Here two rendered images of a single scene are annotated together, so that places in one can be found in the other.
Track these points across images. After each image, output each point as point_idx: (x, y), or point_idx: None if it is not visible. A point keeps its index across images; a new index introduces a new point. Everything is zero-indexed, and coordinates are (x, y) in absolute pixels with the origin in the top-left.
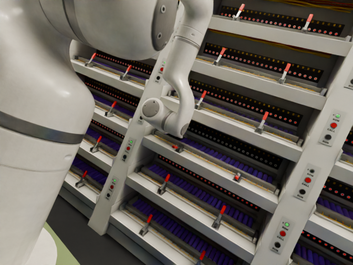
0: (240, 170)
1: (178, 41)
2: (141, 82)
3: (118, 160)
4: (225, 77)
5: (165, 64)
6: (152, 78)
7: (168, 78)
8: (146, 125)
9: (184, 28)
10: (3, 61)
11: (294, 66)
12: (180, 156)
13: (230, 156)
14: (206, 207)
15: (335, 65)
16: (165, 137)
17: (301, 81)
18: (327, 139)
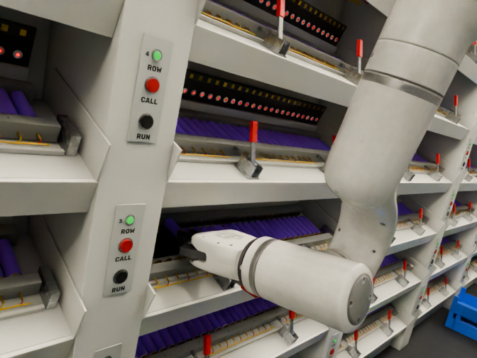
0: (299, 239)
1: (431, 109)
2: (3, 129)
3: None
4: (297, 83)
5: (379, 169)
6: (118, 126)
7: (385, 205)
8: (143, 288)
9: (452, 72)
10: None
11: (321, 18)
12: (239, 292)
13: (251, 215)
14: (259, 324)
15: (350, 13)
16: (175, 270)
17: (323, 45)
18: None
